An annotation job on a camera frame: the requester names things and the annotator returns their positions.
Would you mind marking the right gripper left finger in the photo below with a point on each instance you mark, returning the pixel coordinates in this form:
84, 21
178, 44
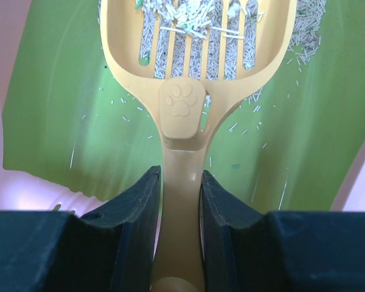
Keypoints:
110, 248

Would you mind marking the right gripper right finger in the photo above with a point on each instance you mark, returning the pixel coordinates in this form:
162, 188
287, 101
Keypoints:
245, 250

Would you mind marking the beige cat litter pile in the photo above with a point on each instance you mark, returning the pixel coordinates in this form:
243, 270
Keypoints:
233, 47

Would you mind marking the pink litter box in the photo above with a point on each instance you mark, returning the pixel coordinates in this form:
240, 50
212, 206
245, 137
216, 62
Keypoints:
68, 121

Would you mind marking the orange litter scoop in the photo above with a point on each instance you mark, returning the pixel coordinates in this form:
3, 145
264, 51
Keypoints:
187, 113

